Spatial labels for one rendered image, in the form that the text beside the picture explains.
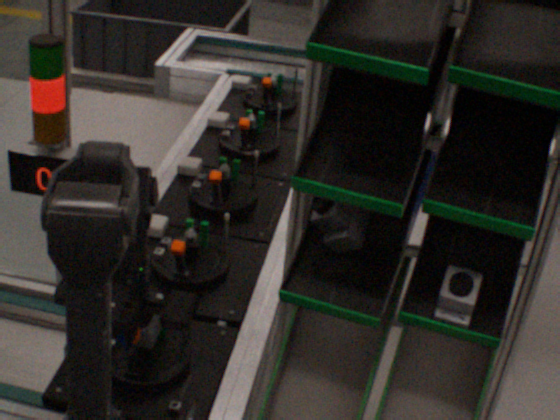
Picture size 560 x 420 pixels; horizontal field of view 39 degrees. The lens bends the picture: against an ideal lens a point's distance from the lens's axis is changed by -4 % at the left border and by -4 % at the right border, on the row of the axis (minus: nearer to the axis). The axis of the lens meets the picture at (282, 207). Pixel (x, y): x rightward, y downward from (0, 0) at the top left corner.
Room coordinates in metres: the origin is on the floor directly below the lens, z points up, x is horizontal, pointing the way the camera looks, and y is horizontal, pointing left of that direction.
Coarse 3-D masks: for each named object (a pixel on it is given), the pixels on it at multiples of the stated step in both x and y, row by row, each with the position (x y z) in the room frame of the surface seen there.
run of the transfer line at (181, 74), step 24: (192, 48) 2.34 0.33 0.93; (216, 48) 2.35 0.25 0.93; (240, 48) 2.34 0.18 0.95; (264, 48) 2.35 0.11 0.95; (288, 48) 2.35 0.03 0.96; (168, 72) 2.10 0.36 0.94; (192, 72) 2.09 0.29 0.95; (216, 72) 2.09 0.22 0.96; (240, 72) 2.14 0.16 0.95; (264, 72) 2.23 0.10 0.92; (288, 72) 2.25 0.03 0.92; (168, 96) 2.10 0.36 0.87; (192, 96) 2.09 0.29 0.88
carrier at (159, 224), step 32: (160, 224) 1.25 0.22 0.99; (192, 224) 1.20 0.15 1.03; (224, 224) 1.17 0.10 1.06; (160, 256) 1.14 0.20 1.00; (192, 256) 1.14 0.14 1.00; (224, 256) 1.17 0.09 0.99; (256, 256) 1.21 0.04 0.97; (160, 288) 1.09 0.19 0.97; (192, 288) 1.09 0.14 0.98; (224, 288) 1.11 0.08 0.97; (224, 320) 1.02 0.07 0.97
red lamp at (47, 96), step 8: (32, 80) 1.02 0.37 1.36; (56, 80) 1.03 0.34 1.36; (64, 80) 1.05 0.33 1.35; (32, 88) 1.02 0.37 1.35; (40, 88) 1.02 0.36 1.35; (48, 88) 1.02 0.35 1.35; (56, 88) 1.03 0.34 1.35; (64, 88) 1.04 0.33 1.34; (32, 96) 1.02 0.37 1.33; (40, 96) 1.02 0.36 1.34; (48, 96) 1.02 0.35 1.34; (56, 96) 1.03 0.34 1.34; (64, 96) 1.04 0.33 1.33; (32, 104) 1.03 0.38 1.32; (40, 104) 1.02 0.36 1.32; (48, 104) 1.02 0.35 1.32; (56, 104) 1.02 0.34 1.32; (64, 104) 1.04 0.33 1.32; (40, 112) 1.02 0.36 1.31; (48, 112) 1.02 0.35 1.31
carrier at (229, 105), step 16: (240, 80) 1.98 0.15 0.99; (272, 80) 1.87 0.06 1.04; (240, 96) 1.92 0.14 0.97; (256, 96) 1.88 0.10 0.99; (272, 96) 1.87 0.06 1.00; (288, 96) 1.91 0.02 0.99; (224, 112) 1.81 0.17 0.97; (240, 112) 1.82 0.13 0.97; (256, 112) 1.82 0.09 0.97; (272, 112) 1.81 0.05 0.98; (288, 112) 1.83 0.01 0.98; (288, 128) 1.76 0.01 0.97
